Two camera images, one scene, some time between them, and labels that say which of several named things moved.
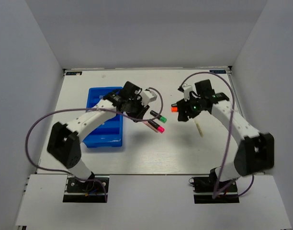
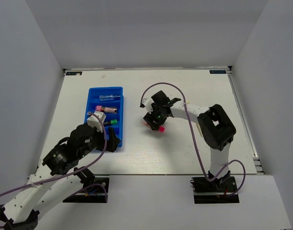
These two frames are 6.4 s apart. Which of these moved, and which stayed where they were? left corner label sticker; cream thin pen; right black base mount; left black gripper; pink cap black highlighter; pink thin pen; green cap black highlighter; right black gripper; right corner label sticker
Moved: left black gripper; green cap black highlighter; right black gripper
Stayed: right black base mount; pink thin pen; left corner label sticker; pink cap black highlighter; cream thin pen; right corner label sticker
